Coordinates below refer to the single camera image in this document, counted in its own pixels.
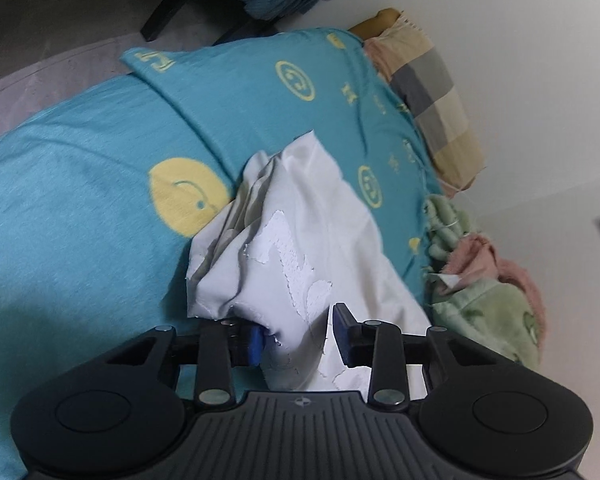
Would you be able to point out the checkered pillow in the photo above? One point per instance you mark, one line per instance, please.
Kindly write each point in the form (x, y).
(445, 110)

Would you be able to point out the white blanket tag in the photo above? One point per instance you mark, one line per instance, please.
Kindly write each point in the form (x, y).
(445, 281)

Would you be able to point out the teal patterned bed sheet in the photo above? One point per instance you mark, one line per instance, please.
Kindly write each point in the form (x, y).
(80, 160)

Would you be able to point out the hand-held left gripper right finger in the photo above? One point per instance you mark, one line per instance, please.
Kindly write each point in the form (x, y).
(341, 332)

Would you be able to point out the white shirt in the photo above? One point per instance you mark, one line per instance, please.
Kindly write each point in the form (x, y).
(330, 230)

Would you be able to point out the pink fuzzy blanket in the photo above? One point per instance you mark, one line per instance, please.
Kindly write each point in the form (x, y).
(480, 252)

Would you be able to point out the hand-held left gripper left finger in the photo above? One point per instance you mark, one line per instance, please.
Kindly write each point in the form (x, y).
(255, 347)

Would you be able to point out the green plush blanket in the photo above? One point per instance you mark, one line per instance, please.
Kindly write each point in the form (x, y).
(485, 310)

